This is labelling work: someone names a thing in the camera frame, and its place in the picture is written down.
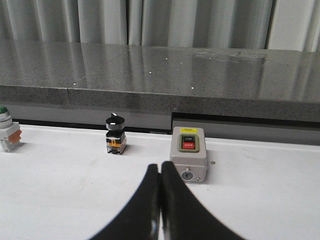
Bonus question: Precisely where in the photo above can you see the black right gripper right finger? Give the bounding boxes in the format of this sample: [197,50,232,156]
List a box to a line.
[161,161,242,240]

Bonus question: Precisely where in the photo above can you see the black selector switch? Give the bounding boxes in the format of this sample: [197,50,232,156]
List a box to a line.
[105,112,127,155]

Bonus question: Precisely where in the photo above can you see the grey curtain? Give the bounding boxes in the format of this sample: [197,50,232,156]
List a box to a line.
[0,0,320,52]

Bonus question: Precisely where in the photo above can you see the grey on off switch box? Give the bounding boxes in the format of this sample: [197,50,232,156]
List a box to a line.
[169,126,208,183]

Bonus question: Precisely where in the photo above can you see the grey stone counter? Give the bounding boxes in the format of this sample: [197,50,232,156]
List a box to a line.
[0,39,320,145]

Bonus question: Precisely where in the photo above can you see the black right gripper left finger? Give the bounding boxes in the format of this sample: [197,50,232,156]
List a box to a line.
[92,164,160,240]

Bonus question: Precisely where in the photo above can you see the green pushbutton switch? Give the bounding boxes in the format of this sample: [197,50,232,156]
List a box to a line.
[0,106,22,153]

